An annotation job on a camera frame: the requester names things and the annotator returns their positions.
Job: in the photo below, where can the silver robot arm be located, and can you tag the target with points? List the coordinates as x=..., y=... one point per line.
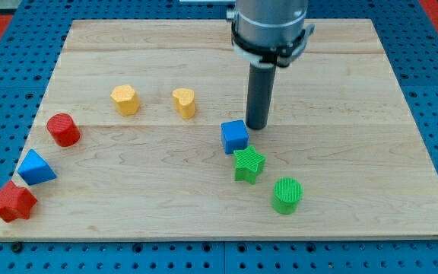
x=270, y=33

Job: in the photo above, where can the green star block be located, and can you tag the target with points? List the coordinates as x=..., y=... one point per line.
x=248, y=164

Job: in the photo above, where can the green cylinder block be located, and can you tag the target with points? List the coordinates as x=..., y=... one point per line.
x=286, y=195

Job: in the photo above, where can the yellow hexagon block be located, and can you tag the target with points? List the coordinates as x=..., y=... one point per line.
x=125, y=99

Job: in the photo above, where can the red star block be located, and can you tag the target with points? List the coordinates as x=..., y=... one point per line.
x=16, y=202

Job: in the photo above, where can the blue cube block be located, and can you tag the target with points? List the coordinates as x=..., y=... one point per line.
x=234, y=136

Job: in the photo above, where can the yellow heart block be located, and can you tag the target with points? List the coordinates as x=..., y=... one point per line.
x=184, y=101

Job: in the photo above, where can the wooden board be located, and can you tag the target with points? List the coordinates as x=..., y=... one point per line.
x=338, y=123

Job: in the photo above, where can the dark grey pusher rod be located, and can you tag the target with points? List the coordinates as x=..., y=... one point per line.
x=260, y=88

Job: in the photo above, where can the blue triangle block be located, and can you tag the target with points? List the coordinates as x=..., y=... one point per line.
x=34, y=169

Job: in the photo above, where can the red cylinder block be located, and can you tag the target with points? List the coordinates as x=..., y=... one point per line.
x=63, y=130

